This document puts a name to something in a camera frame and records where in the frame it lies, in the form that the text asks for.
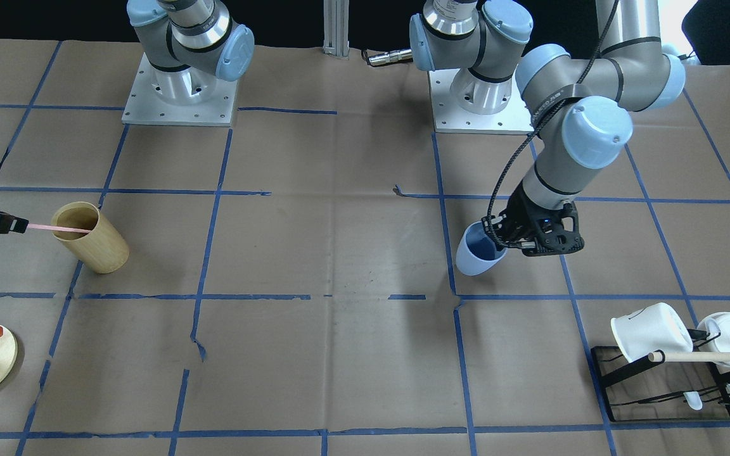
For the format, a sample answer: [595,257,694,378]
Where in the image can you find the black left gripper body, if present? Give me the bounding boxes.
[498,184,585,257]

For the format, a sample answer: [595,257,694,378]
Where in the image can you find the light blue plastic cup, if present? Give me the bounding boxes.
[455,220,509,276]

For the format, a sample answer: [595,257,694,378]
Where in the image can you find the pink chopstick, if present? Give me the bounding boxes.
[27,223,91,234]

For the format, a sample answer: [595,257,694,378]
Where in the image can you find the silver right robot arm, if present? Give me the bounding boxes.
[0,1,254,189]

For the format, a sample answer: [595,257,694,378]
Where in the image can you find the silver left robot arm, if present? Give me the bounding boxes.
[409,1,686,257]

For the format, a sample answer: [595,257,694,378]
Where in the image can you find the bamboo chopstick holder cup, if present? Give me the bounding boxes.
[51,201,130,274]

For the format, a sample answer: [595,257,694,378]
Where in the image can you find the white smiley mug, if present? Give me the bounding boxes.
[610,302,693,362]

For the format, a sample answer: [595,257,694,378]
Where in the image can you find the brown paper table cover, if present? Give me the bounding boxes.
[0,40,730,455]

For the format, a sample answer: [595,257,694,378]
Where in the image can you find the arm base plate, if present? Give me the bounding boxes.
[428,68,533,135]
[122,54,238,127]

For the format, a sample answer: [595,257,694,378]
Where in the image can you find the black wire cup rack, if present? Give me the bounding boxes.
[591,324,730,422]

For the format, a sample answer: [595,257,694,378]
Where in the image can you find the aluminium frame post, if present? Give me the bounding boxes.
[323,0,350,60]

